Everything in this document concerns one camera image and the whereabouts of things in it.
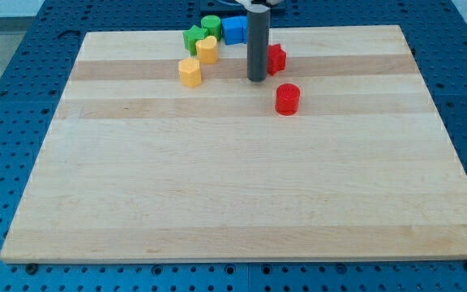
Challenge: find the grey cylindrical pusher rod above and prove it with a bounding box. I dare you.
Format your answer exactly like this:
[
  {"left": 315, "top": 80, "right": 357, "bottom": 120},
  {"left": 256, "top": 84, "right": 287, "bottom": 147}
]
[{"left": 246, "top": 4, "right": 271, "bottom": 82}]

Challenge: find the red star block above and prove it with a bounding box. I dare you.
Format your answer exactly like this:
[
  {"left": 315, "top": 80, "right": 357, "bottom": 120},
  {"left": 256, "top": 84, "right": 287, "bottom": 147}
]
[{"left": 267, "top": 44, "right": 287, "bottom": 75}]

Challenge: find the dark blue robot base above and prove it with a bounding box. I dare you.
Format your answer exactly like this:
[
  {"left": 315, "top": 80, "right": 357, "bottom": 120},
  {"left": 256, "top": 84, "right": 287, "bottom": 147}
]
[{"left": 198, "top": 0, "right": 287, "bottom": 15}]

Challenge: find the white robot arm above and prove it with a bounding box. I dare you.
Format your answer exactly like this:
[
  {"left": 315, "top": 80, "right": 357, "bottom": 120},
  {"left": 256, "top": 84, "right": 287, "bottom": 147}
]
[{"left": 237, "top": 0, "right": 282, "bottom": 82}]

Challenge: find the green star block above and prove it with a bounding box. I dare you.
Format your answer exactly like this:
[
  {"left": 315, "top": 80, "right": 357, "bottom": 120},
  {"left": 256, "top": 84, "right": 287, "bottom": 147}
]
[{"left": 182, "top": 25, "right": 208, "bottom": 56}]

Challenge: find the blue cube block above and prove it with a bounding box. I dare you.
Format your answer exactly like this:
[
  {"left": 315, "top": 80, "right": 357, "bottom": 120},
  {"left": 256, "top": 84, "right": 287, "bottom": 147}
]
[{"left": 221, "top": 15, "right": 247, "bottom": 45}]

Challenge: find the green cylinder block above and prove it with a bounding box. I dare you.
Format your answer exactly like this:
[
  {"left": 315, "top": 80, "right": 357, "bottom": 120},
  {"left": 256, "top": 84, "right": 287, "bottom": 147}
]
[{"left": 200, "top": 15, "right": 222, "bottom": 41}]

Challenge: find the yellow heart block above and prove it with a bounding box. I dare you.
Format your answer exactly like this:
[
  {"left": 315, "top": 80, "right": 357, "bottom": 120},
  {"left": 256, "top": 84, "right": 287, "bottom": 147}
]
[{"left": 195, "top": 36, "right": 219, "bottom": 64}]

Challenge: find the yellow hexagon block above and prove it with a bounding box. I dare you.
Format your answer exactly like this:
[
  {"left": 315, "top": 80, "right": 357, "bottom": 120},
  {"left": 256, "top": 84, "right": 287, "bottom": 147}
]
[{"left": 178, "top": 58, "right": 202, "bottom": 88}]

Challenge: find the red cylinder block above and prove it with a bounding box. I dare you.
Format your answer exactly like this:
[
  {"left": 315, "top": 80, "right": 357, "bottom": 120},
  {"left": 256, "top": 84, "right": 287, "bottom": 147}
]
[{"left": 275, "top": 84, "right": 301, "bottom": 115}]

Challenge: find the light wooden board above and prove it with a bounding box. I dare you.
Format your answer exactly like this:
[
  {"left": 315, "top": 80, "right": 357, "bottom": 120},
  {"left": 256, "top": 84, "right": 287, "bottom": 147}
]
[{"left": 0, "top": 25, "right": 467, "bottom": 264}]

